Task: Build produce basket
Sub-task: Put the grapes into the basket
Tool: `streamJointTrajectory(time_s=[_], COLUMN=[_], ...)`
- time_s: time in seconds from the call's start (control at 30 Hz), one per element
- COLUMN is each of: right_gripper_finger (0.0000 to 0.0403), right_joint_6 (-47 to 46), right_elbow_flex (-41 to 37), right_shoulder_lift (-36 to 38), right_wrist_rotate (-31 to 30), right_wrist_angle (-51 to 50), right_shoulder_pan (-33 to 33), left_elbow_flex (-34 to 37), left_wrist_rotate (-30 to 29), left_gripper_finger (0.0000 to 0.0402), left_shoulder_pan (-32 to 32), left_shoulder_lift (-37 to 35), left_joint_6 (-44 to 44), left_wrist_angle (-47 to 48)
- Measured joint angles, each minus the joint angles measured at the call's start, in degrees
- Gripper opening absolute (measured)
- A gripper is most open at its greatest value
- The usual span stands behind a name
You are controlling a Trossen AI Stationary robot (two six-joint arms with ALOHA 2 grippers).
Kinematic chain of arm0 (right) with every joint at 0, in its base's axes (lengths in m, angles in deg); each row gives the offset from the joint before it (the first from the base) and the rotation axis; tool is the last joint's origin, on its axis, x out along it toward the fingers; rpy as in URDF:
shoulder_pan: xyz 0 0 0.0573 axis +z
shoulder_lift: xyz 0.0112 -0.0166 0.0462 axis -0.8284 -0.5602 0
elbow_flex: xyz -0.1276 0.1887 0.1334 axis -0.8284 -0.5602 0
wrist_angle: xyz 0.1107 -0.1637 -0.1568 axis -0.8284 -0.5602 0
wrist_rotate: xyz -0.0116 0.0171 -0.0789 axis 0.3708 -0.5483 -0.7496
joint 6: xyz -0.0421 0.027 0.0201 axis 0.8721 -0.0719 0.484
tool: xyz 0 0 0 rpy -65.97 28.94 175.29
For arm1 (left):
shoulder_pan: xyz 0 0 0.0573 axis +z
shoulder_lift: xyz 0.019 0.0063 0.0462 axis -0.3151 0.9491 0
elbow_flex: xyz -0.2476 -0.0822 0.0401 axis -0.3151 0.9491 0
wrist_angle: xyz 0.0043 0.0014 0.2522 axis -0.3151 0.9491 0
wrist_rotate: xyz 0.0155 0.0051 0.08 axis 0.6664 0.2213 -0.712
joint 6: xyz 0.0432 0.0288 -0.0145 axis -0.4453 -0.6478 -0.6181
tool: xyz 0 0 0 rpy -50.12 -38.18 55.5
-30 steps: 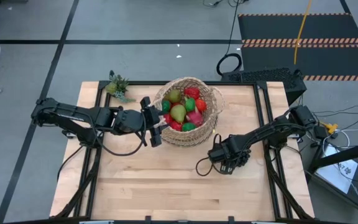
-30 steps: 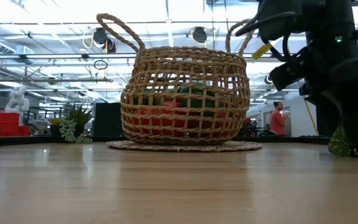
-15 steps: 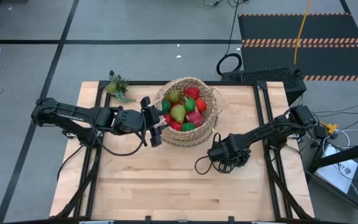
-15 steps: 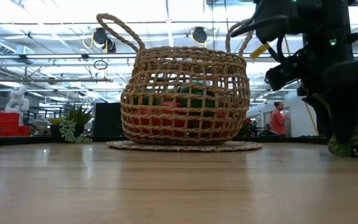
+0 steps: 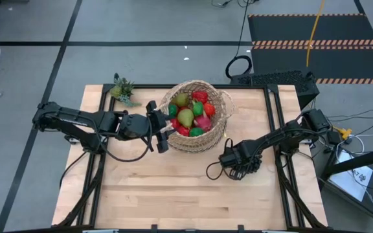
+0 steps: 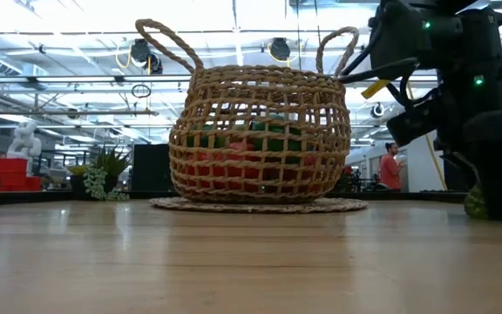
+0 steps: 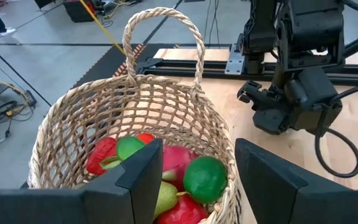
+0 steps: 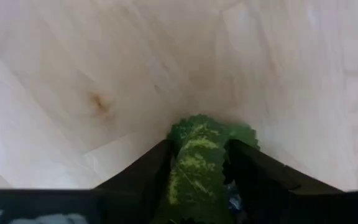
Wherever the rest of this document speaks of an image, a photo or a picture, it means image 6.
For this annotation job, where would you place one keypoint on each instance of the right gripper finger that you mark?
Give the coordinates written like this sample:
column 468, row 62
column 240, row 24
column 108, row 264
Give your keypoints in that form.
column 497, row 196

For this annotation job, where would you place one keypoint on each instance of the green pear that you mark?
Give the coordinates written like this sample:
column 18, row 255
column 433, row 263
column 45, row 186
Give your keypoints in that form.
column 475, row 204

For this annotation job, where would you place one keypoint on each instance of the green lime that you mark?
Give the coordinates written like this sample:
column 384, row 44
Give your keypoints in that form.
column 205, row 140
column 277, row 143

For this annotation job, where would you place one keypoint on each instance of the woven wicker basket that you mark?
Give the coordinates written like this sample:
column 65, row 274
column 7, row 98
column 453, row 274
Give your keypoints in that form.
column 255, row 72

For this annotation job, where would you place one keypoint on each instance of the pink dragon fruit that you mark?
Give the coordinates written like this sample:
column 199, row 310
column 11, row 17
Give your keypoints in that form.
column 241, row 146

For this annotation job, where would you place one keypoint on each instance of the red apple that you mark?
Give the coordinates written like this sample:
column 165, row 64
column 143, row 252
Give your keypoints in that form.
column 233, row 170

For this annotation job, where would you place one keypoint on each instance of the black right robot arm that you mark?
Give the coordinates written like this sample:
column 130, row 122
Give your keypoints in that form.
column 408, row 39

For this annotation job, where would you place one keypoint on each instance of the yellow tag on arm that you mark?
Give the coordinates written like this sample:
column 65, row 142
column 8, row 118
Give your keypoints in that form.
column 375, row 88

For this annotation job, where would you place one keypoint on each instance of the person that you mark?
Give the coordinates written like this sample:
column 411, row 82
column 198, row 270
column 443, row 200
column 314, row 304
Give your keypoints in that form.
column 390, row 170

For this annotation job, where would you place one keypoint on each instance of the round woven mat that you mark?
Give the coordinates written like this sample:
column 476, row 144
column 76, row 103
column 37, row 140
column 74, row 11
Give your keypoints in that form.
column 255, row 206

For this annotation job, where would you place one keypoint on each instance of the black background panel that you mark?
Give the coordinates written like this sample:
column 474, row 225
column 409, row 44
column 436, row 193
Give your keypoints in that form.
column 151, row 168

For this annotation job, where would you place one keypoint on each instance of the long horizontal light bar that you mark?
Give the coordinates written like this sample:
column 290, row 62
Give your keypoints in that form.
column 146, row 78

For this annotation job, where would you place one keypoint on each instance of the green succulent plant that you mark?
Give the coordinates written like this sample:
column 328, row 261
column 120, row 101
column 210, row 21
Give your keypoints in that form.
column 111, row 163

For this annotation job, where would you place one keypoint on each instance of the red storage bin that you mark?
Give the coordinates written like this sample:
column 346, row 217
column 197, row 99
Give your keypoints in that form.
column 7, row 165
column 15, row 183

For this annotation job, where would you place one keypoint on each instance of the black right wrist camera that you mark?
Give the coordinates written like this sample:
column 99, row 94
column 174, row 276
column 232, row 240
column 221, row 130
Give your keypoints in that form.
column 412, row 124

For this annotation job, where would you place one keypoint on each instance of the black metal table frame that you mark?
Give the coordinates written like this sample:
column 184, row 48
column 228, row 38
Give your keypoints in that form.
column 15, row 198

